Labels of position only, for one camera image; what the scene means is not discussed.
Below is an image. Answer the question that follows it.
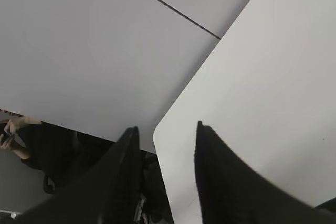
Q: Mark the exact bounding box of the bystander hand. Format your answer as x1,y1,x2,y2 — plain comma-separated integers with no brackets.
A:
1,117,30,159

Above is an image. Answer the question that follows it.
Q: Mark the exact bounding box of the bystander in black clothes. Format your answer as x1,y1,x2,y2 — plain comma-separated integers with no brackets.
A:
17,122,173,223

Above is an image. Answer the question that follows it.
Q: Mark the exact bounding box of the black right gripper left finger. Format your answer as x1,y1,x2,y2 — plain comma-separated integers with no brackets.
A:
15,126,143,223

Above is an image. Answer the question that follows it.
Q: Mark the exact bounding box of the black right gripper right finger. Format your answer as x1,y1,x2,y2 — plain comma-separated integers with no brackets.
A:
194,121,335,223

